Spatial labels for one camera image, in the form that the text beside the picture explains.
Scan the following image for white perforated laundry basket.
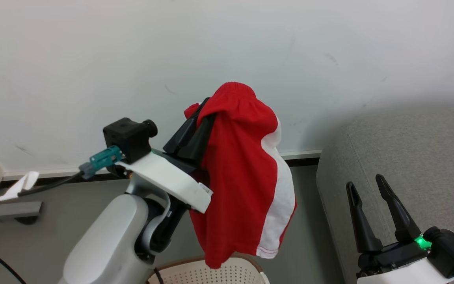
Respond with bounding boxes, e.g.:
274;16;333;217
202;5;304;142
146;254;270;284

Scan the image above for white tape tag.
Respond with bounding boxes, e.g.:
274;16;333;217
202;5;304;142
0;171;40;202

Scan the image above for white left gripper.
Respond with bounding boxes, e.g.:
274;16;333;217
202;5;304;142
115;97;216;214

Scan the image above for grey fabric sofa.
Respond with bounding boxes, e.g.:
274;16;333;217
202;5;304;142
316;105;454;284

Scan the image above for grey metal floor bracket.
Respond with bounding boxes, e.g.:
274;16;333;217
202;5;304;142
0;201;43;225

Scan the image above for black left camera cable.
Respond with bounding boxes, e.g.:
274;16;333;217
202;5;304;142
0;171;84;208

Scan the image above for teal left cable connector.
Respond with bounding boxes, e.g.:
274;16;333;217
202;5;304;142
79;145;123;180

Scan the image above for white black baseboard strip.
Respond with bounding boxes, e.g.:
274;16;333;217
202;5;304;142
0;149;322;191

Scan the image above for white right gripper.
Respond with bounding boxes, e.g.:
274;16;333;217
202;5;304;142
346;174;454;284

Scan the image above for red white shorts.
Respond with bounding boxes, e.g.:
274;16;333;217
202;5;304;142
184;82;298;269

